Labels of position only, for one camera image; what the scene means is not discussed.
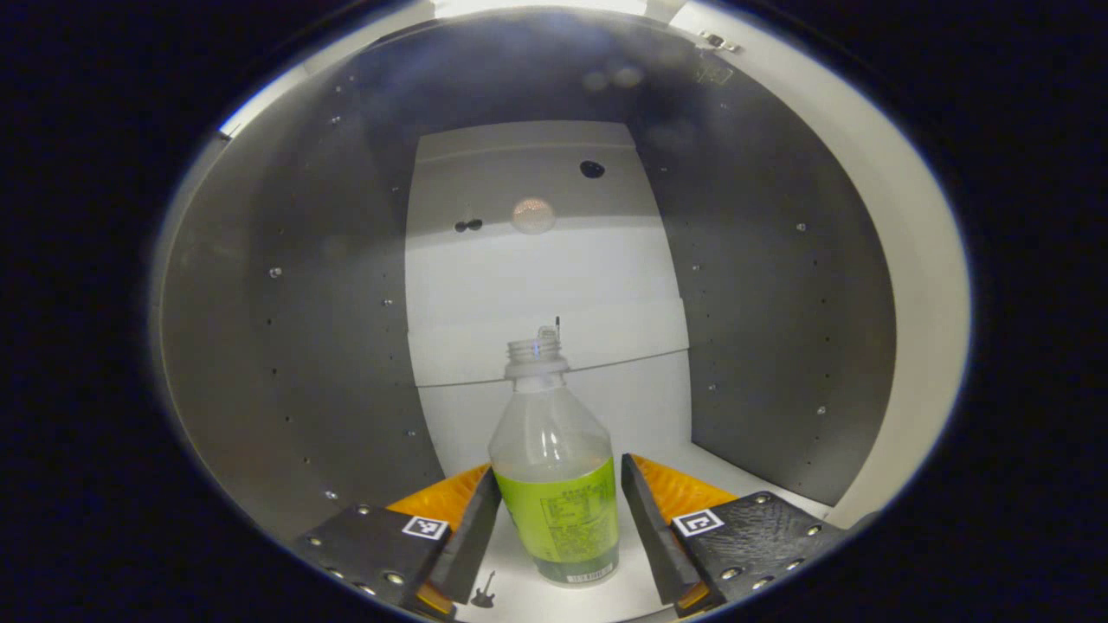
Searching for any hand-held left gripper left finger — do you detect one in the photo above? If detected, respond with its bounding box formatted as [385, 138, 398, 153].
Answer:
[294, 463, 503, 620]

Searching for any grey cabinet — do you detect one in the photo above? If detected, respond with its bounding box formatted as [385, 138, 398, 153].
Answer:
[156, 0, 901, 620]

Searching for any clear green label bottle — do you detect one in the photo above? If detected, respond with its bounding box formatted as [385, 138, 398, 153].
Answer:
[487, 324, 622, 589]

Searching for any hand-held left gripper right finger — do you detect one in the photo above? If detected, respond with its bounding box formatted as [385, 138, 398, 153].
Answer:
[621, 453, 849, 618]

